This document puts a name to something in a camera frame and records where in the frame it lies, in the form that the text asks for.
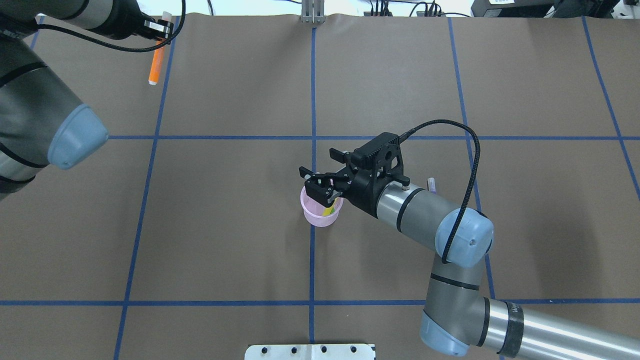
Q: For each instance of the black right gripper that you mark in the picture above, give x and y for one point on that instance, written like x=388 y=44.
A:
x=364 y=196

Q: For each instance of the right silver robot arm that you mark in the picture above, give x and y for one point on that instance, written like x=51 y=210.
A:
x=455 y=315

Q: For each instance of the aluminium frame post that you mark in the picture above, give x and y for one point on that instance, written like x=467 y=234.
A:
x=313 y=11

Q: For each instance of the yellow highlighter pen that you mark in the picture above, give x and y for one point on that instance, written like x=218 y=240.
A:
x=329 y=210

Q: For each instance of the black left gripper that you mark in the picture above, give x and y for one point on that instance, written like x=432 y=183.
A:
x=121 y=21

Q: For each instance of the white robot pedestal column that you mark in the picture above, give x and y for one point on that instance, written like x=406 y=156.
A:
x=326 y=351

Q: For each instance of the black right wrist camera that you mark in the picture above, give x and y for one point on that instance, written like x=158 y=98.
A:
x=380 y=152

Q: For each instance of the pink mesh pen holder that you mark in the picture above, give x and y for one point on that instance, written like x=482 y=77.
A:
x=313 y=210

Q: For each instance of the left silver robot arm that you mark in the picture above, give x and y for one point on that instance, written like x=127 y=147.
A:
x=43 y=122

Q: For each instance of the purple highlighter pen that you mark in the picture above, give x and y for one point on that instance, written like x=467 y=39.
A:
x=432 y=185

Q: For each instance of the orange highlighter pen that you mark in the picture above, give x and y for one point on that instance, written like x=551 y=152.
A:
x=156 y=66

